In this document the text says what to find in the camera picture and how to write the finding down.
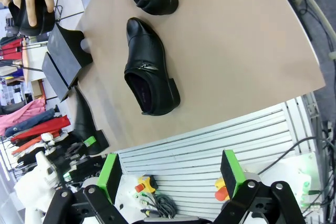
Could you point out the red garment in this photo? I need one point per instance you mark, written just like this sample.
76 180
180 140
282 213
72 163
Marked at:
44 129

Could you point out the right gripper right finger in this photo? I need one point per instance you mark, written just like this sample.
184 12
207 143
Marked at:
232 174

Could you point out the white control box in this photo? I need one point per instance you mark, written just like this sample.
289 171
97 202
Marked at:
291 179

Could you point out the white metal table leg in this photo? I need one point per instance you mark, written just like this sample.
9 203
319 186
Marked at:
315 6

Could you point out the navy blue garment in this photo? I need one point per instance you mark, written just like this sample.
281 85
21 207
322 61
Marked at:
34 123

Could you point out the yellow emergency stop button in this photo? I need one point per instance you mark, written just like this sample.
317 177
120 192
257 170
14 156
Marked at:
144 185
221 192

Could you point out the aluminium profile base frame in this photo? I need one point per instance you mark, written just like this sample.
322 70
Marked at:
210 140

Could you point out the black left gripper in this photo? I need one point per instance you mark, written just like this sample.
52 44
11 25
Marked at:
78 159

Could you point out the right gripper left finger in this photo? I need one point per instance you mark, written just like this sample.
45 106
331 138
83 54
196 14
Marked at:
107 176

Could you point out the black shoe stand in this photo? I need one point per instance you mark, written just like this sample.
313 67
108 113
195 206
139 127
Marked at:
52 77
65 51

